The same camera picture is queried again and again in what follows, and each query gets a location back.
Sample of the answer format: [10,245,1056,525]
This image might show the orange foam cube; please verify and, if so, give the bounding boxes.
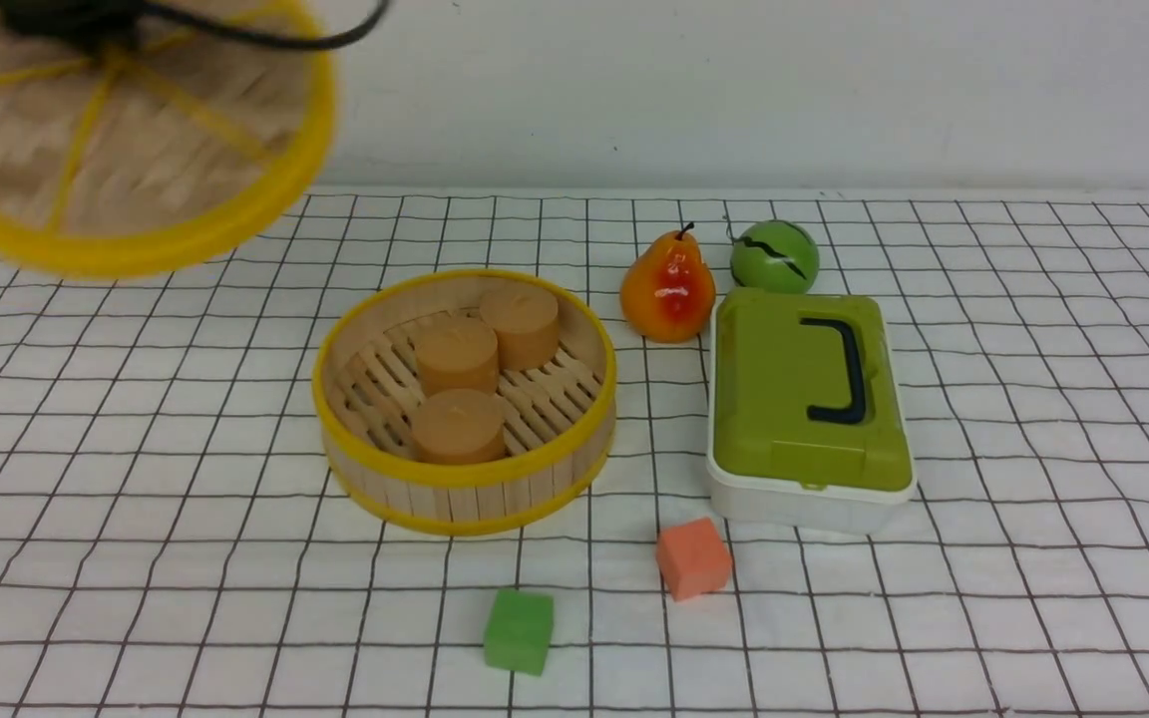
[655,517,733,601]

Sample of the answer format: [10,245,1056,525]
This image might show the tan cylinder bun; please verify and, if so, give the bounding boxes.
[410,388,507,465]
[479,283,560,371]
[414,315,499,397]

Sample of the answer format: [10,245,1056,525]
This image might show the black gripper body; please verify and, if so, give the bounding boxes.
[0,1,148,49]

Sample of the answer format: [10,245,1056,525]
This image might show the yellow-rimmed woven steamer lid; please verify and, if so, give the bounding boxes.
[0,20,337,280]

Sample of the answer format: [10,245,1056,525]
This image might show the tan cylinder bun middle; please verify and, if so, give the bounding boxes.
[414,315,499,397]

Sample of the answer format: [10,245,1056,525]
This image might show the tan cylinder bun back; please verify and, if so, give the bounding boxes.
[479,283,560,371]

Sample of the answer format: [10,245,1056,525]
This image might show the tan cylinder bun front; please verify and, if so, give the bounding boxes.
[410,388,507,465]

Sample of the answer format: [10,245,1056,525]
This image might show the green foam cube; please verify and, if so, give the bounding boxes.
[483,589,555,675]

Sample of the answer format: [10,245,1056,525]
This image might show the white checkered tablecloth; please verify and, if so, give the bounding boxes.
[0,190,1149,717]

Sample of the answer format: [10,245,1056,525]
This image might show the green toy watermelon ball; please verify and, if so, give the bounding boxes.
[730,219,822,294]

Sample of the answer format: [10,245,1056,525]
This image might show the black cable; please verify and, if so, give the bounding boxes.
[141,0,393,51]

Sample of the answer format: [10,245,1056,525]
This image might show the green-lidded white lunch box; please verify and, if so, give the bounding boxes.
[705,287,918,536]

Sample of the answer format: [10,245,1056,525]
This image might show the orange-red toy pear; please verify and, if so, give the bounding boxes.
[618,222,716,343]

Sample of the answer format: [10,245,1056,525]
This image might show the bamboo steamer basket yellow rims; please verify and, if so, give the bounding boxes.
[311,269,618,536]

